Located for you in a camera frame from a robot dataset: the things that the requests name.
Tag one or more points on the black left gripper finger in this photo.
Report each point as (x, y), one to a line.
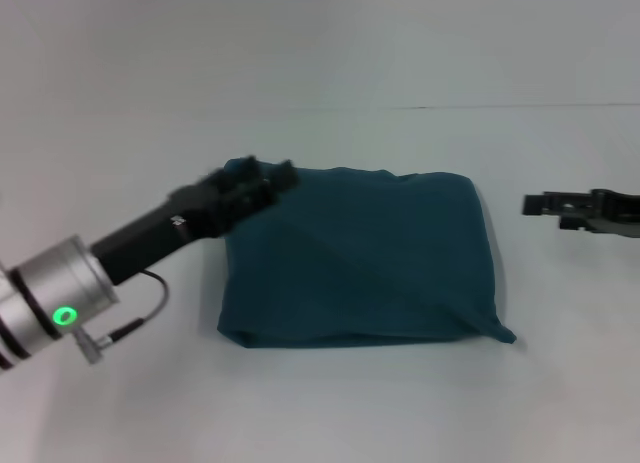
(242, 169)
(285, 179)

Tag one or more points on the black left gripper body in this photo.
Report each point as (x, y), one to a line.
(165, 228)

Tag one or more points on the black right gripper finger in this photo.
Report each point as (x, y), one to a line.
(575, 223)
(536, 204)

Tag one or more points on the teal shirt with white print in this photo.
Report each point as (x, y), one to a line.
(360, 263)

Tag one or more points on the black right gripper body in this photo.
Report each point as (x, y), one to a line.
(600, 210)

